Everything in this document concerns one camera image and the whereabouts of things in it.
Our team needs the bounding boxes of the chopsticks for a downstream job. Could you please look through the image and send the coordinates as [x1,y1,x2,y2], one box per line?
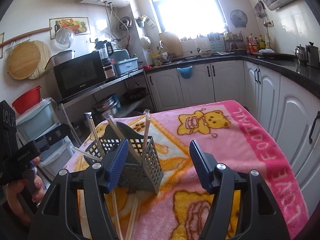
[72,146,102,161]
[84,112,105,158]
[125,196,139,240]
[104,115,142,164]
[143,109,151,152]
[112,189,123,240]

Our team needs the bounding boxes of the left hand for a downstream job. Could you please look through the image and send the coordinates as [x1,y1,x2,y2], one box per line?
[5,155,47,224]

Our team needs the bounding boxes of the white plastic drawer unit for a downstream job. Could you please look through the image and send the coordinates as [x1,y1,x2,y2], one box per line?
[16,98,74,180]

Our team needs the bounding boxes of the red plastic basin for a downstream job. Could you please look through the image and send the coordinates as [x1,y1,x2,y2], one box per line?
[12,86,41,115]

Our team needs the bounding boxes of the pink bear blanket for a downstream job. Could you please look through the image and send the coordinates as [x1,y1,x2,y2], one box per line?
[63,100,311,240]

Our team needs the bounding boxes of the dark green utensil basket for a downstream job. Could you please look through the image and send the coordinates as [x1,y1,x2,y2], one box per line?
[84,119,163,194]

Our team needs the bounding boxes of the black microwave oven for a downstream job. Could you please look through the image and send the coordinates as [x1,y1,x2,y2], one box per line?
[46,51,106,102]

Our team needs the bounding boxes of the round wooden board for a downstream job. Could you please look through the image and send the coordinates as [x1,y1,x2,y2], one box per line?
[7,40,51,80]

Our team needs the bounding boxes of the metal shelf rack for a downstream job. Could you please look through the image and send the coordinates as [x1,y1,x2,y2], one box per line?
[56,69,147,122]

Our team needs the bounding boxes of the black blender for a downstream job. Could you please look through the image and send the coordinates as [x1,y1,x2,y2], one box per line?
[95,39,116,80]

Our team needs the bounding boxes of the grey plastic tray box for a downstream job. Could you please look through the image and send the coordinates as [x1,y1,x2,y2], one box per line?
[114,57,138,75]

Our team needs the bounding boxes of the blue hanging bin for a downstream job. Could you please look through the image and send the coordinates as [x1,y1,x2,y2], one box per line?
[176,66,193,79]

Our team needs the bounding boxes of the steel kettle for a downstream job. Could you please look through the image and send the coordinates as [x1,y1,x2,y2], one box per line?
[295,44,307,64]

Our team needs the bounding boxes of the cutting board by window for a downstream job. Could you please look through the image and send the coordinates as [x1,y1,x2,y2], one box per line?
[159,32,183,57]

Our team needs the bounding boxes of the fruit picture on wall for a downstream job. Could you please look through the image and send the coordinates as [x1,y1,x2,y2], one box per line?
[49,17,91,40]

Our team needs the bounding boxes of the wall fan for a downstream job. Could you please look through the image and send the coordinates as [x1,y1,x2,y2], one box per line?
[230,9,248,28]

